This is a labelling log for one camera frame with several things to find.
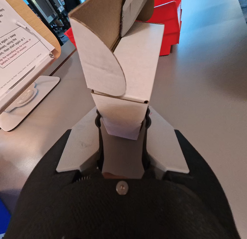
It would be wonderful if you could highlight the blue plastic bin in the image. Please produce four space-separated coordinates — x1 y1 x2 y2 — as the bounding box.
0 198 11 234

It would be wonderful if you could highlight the printed instruction sheet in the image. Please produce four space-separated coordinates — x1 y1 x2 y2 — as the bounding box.
0 0 56 93

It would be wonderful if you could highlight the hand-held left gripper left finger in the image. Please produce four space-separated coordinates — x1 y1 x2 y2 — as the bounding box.
56 108 104 172

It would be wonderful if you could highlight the red plastic bin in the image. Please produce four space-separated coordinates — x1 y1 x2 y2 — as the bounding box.
64 0 182 56

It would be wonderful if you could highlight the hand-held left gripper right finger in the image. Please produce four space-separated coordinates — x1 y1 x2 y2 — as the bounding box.
141 106 190 173

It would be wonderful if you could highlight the white cardboard box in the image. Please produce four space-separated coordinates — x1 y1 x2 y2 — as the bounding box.
68 0 165 141

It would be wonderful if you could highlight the grey cabinet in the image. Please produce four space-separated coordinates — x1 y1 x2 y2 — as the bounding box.
27 0 65 20

